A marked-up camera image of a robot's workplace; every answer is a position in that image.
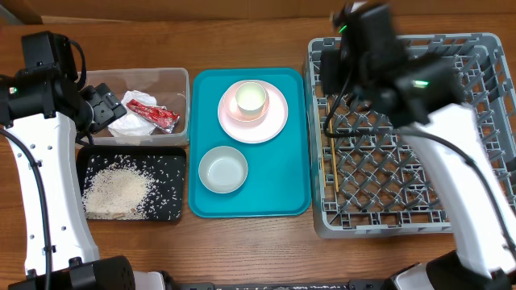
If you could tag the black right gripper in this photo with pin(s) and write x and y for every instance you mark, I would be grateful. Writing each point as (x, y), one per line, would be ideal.
(328, 68)

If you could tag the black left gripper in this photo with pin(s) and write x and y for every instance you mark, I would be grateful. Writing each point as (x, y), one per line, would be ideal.
(106, 105)

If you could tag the white tissue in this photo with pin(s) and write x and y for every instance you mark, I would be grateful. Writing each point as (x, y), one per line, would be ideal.
(131, 124)

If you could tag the red snack wrapper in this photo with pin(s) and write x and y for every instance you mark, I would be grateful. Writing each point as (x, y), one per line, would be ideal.
(158, 116)

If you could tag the white rice pile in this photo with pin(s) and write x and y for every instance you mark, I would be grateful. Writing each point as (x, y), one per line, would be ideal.
(117, 191)

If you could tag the white cup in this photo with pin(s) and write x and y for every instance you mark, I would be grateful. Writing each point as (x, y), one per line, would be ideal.
(251, 97)

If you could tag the grey bowl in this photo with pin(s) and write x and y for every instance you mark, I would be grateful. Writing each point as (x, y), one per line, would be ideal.
(223, 169)

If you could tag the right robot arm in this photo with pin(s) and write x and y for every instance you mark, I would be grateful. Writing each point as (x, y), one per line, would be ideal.
(423, 101)

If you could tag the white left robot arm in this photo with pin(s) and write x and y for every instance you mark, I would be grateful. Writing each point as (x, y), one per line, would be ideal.
(42, 110)

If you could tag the clear plastic waste bin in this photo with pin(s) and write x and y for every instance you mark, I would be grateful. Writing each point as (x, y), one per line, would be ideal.
(169, 86)

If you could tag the grey dishwasher rack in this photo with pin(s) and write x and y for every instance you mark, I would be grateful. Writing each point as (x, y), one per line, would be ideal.
(383, 189)

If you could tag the black plastic tray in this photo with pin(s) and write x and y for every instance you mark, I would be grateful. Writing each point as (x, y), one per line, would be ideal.
(173, 161)

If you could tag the pink plate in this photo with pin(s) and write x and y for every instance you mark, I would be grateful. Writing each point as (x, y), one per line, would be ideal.
(265, 128)

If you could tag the teal serving tray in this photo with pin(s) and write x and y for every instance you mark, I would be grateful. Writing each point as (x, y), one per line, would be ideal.
(278, 181)

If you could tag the black mounting rail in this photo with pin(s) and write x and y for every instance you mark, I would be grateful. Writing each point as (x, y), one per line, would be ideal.
(360, 284)

